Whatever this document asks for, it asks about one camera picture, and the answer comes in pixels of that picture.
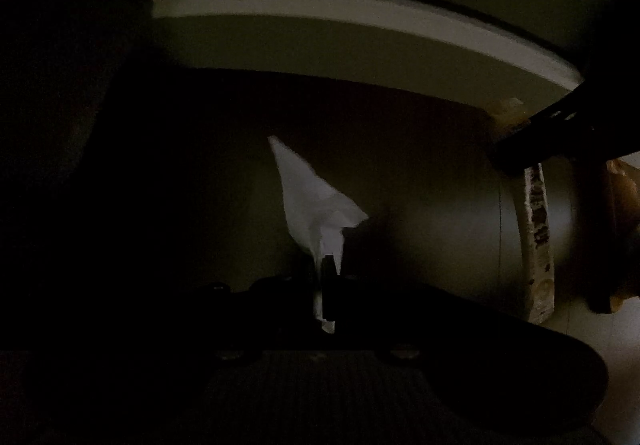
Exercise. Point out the white tissue paper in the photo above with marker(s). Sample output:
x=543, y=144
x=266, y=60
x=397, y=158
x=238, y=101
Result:
x=317, y=215

